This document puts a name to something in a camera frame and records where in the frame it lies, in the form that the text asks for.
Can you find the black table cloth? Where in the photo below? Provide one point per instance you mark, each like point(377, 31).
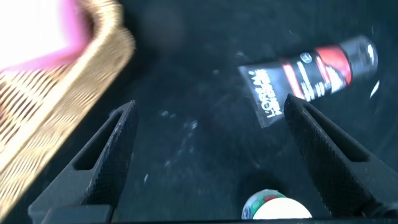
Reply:
point(192, 140)

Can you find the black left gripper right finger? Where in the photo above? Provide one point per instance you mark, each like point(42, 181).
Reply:
point(329, 168)

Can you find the round tin can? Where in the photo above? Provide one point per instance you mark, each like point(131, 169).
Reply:
point(280, 210)

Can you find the black cosmetic tube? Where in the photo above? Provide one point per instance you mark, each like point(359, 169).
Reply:
point(311, 74)

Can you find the pink saucepan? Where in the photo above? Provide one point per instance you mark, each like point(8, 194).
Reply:
point(71, 46)

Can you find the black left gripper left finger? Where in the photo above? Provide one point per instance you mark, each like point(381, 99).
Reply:
point(105, 161)

